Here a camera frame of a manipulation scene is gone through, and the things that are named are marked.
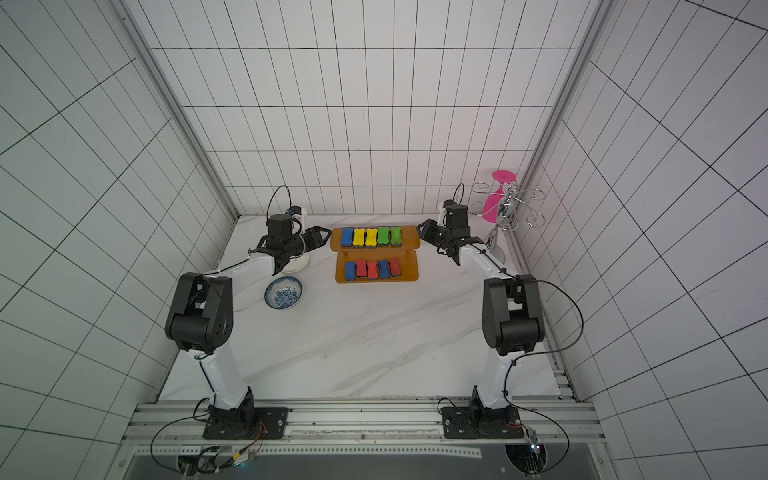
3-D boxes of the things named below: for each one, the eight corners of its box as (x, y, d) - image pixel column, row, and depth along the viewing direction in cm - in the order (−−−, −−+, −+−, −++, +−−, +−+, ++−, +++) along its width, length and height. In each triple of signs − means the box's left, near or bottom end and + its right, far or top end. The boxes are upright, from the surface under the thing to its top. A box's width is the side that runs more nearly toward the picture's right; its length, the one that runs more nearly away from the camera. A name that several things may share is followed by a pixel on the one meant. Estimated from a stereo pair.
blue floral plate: (263, 309, 93) (260, 304, 91) (272, 281, 100) (269, 276, 97) (298, 309, 93) (296, 304, 91) (304, 281, 100) (302, 276, 97)
